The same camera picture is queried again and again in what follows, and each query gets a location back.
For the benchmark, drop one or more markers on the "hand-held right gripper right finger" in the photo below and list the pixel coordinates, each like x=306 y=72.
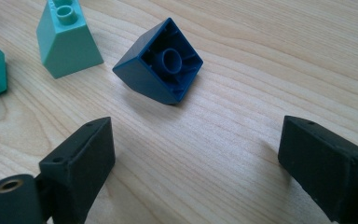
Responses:
x=329 y=168

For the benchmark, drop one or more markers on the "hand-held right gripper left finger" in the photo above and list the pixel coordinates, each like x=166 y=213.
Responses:
x=80 y=168

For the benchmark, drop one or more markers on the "dark blue sloped toy brick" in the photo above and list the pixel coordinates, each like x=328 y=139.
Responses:
x=136 y=73

